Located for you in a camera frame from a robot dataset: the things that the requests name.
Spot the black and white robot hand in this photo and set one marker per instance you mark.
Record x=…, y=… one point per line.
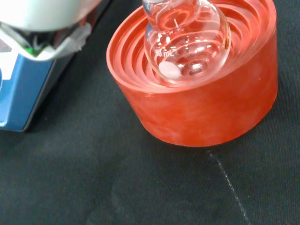
x=47, y=14

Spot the orange ribbed flask stand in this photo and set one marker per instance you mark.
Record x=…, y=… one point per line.
x=199, y=117

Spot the blue-base heater with steel plate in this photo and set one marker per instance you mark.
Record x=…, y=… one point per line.
x=23, y=93

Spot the black cloth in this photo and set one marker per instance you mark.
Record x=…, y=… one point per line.
x=93, y=175

